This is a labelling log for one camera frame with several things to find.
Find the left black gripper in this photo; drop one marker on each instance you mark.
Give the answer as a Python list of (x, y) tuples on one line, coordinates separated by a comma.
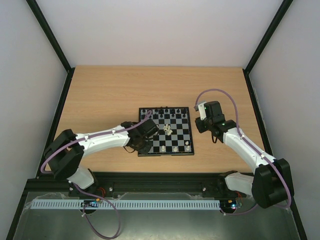
[(145, 150)]

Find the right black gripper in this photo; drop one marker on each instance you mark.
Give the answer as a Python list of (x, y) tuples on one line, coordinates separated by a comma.
[(200, 125)]

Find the black silver chess board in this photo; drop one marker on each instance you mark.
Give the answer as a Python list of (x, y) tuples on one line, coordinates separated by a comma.
[(178, 117)]

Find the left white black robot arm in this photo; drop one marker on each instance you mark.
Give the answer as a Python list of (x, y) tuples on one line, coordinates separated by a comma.
[(64, 155)]

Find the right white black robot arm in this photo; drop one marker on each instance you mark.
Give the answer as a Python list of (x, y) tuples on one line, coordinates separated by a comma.
[(271, 182)]

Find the pile of white pieces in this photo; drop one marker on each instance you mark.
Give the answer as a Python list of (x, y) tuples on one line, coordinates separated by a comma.
[(167, 129)]

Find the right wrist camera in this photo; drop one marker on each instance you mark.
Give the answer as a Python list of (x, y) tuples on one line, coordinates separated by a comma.
[(200, 107)]

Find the white slotted cable duct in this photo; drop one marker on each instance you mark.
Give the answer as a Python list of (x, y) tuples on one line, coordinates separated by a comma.
[(77, 204)]

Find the black aluminium rail base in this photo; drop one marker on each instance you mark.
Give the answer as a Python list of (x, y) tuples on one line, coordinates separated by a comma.
[(208, 185)]

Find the right black frame post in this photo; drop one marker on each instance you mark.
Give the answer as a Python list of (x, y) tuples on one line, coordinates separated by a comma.
[(276, 20)]

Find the black frame post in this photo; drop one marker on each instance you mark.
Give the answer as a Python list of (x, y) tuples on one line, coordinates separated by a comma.
[(42, 21), (276, 20)]

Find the left black frame post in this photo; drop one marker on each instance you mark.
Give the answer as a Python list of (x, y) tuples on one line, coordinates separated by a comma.
[(42, 21)]

